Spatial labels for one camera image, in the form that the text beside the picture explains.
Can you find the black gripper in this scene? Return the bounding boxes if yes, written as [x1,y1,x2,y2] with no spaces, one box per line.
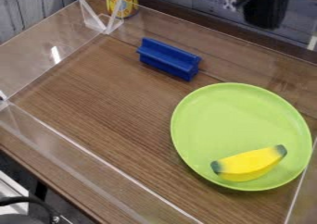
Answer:
[223,0,290,30]

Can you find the yellow toy banana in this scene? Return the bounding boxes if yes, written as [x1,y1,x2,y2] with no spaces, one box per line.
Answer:
[210,144,287,182]

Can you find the green round plate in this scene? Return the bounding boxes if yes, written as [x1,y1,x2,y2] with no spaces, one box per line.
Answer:
[169,82,311,191]

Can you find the blue plastic block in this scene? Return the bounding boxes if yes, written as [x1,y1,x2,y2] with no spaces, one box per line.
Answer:
[136,37,202,81]

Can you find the yellow labelled tin can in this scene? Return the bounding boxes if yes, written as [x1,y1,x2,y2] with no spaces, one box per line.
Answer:
[105,0,139,19]

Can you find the clear acrylic tray walls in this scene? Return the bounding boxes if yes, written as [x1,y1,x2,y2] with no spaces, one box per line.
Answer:
[0,0,317,224]

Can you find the black cable loop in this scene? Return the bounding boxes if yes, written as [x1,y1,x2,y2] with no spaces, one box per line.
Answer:
[0,196,54,224]

